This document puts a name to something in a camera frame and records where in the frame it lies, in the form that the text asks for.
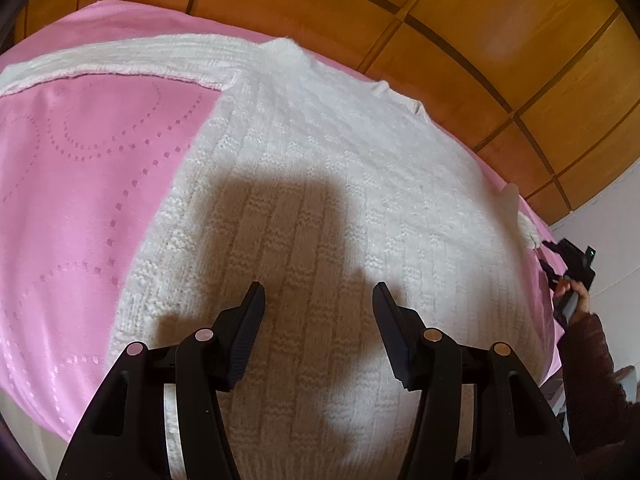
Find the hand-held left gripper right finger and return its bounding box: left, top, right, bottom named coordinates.
left=372, top=281, right=583, bottom=480

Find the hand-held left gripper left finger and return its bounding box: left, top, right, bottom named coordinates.
left=57, top=281, right=266, bottom=480

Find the white knitted sweater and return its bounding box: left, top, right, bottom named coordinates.
left=0, top=35, right=546, bottom=480

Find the person's right forearm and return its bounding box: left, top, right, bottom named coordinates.
left=557, top=312, right=617, bottom=456

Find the person's right hand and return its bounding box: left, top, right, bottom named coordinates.
left=555, top=279, right=592, bottom=328

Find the wooden panelled wardrobe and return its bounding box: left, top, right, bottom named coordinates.
left=15, top=0, right=640, bottom=226

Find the pink patterned blanket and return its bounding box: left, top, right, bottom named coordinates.
left=0, top=0, right=566, bottom=441

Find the white bed sheet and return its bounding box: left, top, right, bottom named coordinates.
left=0, top=382, right=76, bottom=466

